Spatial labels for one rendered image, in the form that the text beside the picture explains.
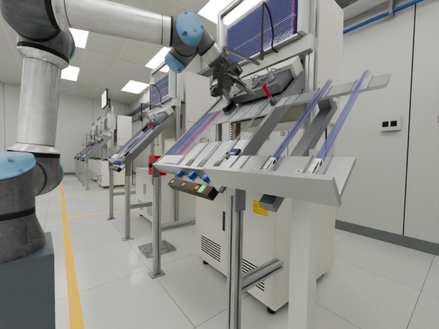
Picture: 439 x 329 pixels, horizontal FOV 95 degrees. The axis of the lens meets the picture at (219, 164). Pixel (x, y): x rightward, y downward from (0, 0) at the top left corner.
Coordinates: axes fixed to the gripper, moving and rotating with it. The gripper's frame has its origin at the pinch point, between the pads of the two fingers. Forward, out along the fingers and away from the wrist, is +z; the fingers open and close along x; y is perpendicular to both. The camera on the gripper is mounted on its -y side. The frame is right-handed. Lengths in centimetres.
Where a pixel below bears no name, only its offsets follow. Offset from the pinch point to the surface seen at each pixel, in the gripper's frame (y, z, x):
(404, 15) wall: 189, 86, -22
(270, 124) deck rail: -4.3, 12.4, -9.9
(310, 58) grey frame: 40.0, 14.0, -12.7
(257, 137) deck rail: -14.1, 9.3, -9.9
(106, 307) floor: -110, 23, 50
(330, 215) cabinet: -8, 93, -10
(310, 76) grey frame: 32.9, 19.0, -13.0
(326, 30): 72, 18, -10
